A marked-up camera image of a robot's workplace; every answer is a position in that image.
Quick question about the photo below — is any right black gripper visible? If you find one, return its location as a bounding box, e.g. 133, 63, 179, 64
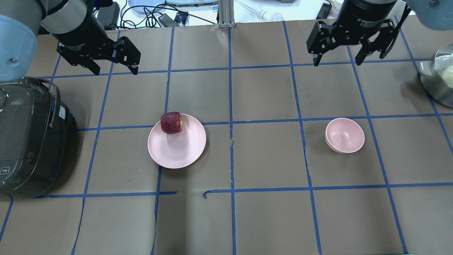
307, 0, 397, 67

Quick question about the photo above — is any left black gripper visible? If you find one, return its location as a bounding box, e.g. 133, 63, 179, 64
46, 10, 141, 75

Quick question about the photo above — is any red apple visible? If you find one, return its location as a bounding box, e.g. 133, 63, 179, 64
160, 112, 183, 134

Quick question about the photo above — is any pink bowl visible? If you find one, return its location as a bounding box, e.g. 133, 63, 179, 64
324, 118, 365, 154

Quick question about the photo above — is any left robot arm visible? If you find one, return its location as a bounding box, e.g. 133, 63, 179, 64
0, 0, 141, 83

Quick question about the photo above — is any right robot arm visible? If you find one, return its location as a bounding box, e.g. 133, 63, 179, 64
306, 0, 453, 66

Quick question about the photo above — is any pink plate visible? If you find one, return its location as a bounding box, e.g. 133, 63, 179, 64
147, 114, 207, 169

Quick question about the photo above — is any black power adapter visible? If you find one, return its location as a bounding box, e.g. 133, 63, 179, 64
97, 2, 120, 30

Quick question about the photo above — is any steel pot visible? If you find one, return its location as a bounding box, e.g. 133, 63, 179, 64
419, 44, 453, 108

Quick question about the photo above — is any dark grey rice cooker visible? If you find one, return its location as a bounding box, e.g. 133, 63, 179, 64
0, 77, 76, 202

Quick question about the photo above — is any aluminium frame post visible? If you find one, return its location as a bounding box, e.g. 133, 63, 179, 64
217, 0, 236, 28

